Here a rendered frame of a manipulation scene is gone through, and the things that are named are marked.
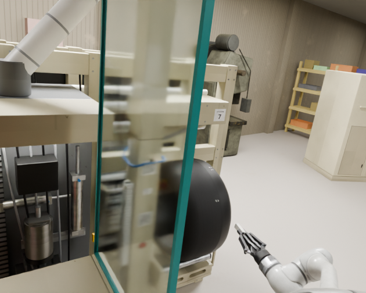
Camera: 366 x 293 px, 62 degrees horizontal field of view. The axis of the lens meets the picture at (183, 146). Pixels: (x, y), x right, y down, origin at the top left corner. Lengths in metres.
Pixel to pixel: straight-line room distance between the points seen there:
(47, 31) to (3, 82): 0.29
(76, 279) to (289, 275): 0.84
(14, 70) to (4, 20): 3.53
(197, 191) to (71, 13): 1.02
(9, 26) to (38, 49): 3.52
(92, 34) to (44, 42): 3.91
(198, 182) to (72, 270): 0.74
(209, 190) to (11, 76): 1.06
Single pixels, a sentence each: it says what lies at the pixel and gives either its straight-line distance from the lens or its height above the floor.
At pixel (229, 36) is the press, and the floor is 2.36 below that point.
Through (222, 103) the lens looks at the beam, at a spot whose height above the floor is 1.78.
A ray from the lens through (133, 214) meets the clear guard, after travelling 0.90.
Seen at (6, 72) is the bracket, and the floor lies 1.90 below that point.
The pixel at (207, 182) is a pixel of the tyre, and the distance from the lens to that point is 1.66.
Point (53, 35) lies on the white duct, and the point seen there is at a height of 2.07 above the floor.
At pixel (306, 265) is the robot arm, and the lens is 1.46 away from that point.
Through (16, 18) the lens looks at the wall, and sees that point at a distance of 5.07.
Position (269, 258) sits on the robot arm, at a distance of 1.49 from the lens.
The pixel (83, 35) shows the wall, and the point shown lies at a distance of 5.36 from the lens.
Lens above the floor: 2.09
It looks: 18 degrees down
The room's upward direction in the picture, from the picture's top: 7 degrees clockwise
